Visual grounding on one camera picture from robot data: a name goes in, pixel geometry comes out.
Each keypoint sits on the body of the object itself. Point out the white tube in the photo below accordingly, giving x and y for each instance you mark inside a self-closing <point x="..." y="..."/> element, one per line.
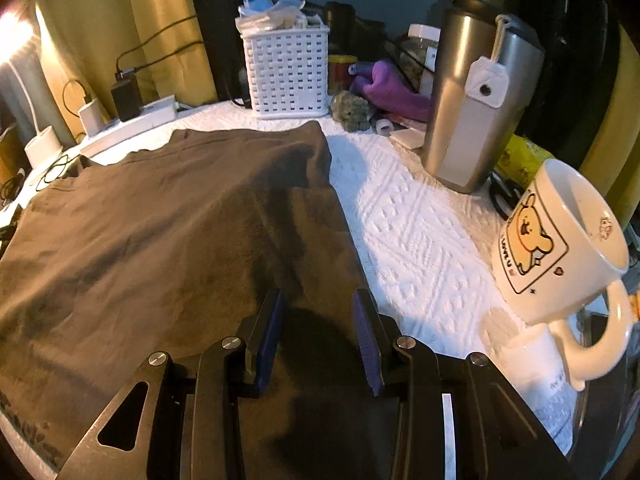
<point x="535" y="375"/>

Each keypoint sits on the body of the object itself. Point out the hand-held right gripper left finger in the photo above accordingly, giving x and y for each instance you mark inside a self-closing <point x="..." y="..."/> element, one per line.
<point x="267" y="340"/>

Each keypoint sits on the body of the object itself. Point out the stainless steel tumbler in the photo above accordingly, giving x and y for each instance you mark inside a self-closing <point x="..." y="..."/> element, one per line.
<point x="455" y="125"/>

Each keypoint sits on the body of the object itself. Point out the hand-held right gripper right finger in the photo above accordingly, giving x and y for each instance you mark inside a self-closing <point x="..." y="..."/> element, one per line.
<point x="367" y="340"/>

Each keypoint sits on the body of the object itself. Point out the purple cloth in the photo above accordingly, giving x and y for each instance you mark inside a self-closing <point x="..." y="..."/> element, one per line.
<point x="390" y="90"/>

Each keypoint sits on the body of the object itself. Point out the small grey-green ornament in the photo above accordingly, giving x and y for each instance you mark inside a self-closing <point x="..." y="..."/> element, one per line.
<point x="350" y="110"/>

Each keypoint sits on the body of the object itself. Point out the white charger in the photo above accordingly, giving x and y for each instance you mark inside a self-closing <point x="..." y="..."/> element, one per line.
<point x="92" y="117"/>

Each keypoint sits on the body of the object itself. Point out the white cartoon bear mug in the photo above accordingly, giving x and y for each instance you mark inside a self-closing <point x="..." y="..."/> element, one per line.
<point x="550" y="270"/>

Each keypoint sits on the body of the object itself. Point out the clear plastic packets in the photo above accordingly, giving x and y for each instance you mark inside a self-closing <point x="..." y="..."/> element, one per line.
<point x="295" y="15"/>

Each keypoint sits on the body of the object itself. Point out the black charger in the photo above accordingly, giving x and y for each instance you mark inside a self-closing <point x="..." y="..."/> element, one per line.
<point x="125" y="97"/>

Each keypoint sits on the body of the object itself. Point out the white power strip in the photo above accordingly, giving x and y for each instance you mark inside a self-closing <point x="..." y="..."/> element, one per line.
<point x="130" y="127"/>

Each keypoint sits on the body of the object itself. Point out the white desk lamp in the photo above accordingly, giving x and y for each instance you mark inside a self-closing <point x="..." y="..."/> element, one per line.
<point x="42" y="147"/>

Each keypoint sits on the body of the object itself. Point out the clear jar white lid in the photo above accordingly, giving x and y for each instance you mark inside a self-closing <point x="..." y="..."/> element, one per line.
<point x="422" y="50"/>

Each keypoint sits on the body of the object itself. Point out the brown t-shirt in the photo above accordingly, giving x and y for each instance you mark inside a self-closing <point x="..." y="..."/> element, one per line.
<point x="175" y="240"/>

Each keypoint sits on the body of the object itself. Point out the blue white packet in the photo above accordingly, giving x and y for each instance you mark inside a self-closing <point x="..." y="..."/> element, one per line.
<point x="256" y="5"/>

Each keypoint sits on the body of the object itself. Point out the small white roll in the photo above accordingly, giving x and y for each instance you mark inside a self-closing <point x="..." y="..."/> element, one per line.
<point x="384" y="127"/>

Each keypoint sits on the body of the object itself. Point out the white plastic basket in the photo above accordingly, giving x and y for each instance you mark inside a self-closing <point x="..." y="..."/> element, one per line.
<point x="285" y="75"/>

